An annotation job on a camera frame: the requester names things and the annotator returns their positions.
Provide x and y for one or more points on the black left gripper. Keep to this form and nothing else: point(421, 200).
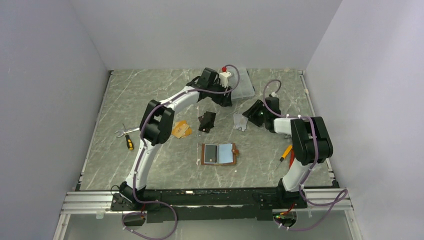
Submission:
point(224, 101)

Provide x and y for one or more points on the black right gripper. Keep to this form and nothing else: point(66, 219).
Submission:
point(251, 112)

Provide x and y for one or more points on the brown leather card holder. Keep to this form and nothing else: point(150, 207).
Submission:
point(227, 154)

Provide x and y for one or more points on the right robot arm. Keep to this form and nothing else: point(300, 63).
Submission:
point(311, 142)

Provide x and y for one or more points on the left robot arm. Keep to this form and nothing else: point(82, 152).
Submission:
point(157, 124)

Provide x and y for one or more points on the black card stack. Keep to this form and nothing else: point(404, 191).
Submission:
point(206, 121)

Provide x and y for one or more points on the gold card stack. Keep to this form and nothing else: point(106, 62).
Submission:
point(181, 129)

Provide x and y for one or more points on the clear plastic screw box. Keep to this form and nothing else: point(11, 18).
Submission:
point(244, 89)

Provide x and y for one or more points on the yellow black screwdriver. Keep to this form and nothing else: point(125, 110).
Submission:
point(129, 142)

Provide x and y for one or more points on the silver open-end wrench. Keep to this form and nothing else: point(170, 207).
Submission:
point(121, 132)

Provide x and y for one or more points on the orange handled tool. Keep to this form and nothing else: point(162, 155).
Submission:
point(288, 152)

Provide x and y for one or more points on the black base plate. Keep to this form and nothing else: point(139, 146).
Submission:
point(260, 203)

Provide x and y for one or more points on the aluminium frame rail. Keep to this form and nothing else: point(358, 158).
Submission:
point(99, 203)

